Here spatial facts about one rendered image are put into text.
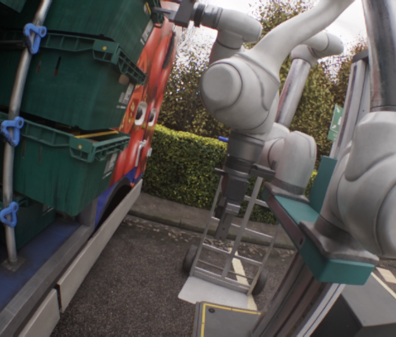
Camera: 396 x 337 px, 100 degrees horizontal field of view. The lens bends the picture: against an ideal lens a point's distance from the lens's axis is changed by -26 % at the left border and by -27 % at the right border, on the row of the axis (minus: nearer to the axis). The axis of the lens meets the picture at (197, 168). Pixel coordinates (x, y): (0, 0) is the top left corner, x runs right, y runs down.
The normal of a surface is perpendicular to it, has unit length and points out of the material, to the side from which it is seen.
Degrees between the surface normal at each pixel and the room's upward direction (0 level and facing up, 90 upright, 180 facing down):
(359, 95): 90
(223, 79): 98
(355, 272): 90
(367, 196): 96
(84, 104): 91
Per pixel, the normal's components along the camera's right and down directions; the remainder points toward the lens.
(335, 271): -0.07, 0.17
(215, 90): -0.53, 0.15
